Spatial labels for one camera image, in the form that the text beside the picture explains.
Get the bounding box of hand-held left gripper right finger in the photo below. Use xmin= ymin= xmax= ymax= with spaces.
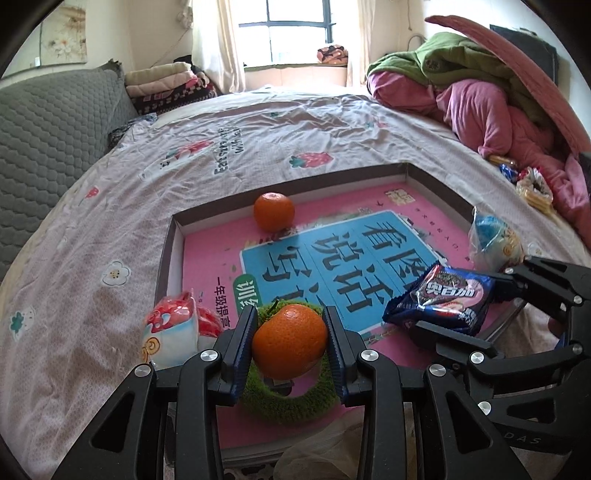
xmin=322 ymin=305 xmax=532 ymax=480

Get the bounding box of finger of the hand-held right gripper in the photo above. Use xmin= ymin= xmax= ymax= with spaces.
xmin=413 ymin=320 xmax=509 ymax=376
xmin=492 ymin=255 xmax=591 ymax=356

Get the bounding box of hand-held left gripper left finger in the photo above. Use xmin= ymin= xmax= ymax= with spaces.
xmin=51 ymin=305 xmax=259 ymax=480

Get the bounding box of orange tangerine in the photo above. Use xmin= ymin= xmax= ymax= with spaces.
xmin=253 ymin=191 xmax=296 ymax=233
xmin=252 ymin=304 xmax=329 ymax=380

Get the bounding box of blue snack packet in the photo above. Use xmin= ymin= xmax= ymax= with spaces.
xmin=382 ymin=261 xmax=497 ymax=335

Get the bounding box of yellow lettered surprise egg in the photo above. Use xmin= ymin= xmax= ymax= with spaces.
xmin=467 ymin=206 xmax=525 ymax=273

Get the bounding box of green fuzzy ring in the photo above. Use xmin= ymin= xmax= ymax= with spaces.
xmin=240 ymin=300 xmax=340 ymax=425

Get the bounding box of mushroom print surprise egg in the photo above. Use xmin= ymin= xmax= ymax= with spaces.
xmin=141 ymin=290 xmax=225 ymax=370

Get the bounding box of shallow grey cardboard box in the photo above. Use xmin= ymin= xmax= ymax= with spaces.
xmin=154 ymin=161 xmax=529 ymax=464

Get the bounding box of pink workbook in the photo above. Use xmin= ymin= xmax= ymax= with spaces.
xmin=182 ymin=181 xmax=509 ymax=450

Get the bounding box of magenta fleece clothing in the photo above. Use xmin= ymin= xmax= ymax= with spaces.
xmin=366 ymin=71 xmax=591 ymax=227

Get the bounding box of pink quilted blanket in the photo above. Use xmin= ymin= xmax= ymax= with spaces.
xmin=425 ymin=15 xmax=591 ymax=153

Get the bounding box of black television screen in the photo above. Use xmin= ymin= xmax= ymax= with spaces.
xmin=489 ymin=24 xmax=560 ymax=88

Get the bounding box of green quilted jacket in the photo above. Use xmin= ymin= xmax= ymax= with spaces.
xmin=367 ymin=34 xmax=555 ymax=125

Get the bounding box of dark patterned cloth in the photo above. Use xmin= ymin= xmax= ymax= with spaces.
xmin=107 ymin=113 xmax=158 ymax=151

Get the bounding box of checkered folded blanket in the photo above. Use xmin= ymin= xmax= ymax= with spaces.
xmin=129 ymin=76 xmax=222 ymax=116

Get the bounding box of pink folded blanket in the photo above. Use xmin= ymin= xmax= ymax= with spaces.
xmin=127 ymin=74 xmax=204 ymax=97

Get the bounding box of window sill bench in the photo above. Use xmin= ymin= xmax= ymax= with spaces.
xmin=242 ymin=64 xmax=349 ymax=88

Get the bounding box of cream folded blanket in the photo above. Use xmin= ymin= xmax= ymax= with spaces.
xmin=124 ymin=62 xmax=195 ymax=86

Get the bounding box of grey quilted headboard cover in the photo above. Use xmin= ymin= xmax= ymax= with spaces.
xmin=0 ymin=60 xmax=139 ymax=282

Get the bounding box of cream curtain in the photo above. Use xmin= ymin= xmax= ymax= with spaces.
xmin=189 ymin=0 xmax=247 ymax=95
xmin=346 ymin=0 xmax=393 ymax=86

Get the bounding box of black framed window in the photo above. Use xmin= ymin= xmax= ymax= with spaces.
xmin=238 ymin=0 xmax=333 ymax=65

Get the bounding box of sheer drawstring bag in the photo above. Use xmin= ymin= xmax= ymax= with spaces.
xmin=272 ymin=418 xmax=370 ymax=480

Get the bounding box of floral wall painting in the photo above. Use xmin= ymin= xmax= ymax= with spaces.
xmin=39 ymin=4 xmax=88 ymax=65

